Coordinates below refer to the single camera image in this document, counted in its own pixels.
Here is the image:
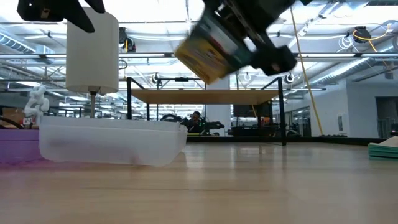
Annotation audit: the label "person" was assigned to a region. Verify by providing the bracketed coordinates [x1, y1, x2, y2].
[182, 111, 206, 134]

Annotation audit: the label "wooden shelf riser black legs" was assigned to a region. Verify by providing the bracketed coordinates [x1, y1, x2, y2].
[126, 77, 287, 147]

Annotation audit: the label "white lamp with wooden base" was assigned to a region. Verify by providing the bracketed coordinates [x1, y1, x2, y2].
[65, 6, 120, 119]

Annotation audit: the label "black background robot arms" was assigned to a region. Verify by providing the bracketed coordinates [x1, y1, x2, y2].
[160, 113, 225, 137]

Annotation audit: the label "white robot figure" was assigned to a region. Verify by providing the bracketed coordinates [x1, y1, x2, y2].
[24, 86, 50, 127]

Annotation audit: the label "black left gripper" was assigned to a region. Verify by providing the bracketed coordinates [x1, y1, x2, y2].
[17, 0, 106, 34]

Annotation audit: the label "brown cardboard box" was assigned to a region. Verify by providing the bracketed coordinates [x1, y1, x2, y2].
[1, 107, 25, 128]

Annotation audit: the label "teal sticky note pad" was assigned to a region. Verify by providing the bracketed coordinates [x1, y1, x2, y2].
[368, 135, 398, 162]

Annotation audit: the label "black metal table frame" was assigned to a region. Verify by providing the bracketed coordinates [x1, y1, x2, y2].
[186, 135, 398, 147]

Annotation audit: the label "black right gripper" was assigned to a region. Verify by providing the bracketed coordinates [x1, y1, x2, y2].
[194, 0, 298, 77]

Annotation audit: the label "crayon box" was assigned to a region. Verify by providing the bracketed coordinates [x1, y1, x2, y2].
[174, 14, 253, 85]

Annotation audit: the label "clear pencil case purple lid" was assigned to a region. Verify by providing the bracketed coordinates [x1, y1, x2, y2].
[0, 115, 189, 167]

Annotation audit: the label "yellow hanging cable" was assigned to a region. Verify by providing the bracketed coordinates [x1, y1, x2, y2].
[289, 6, 325, 137]

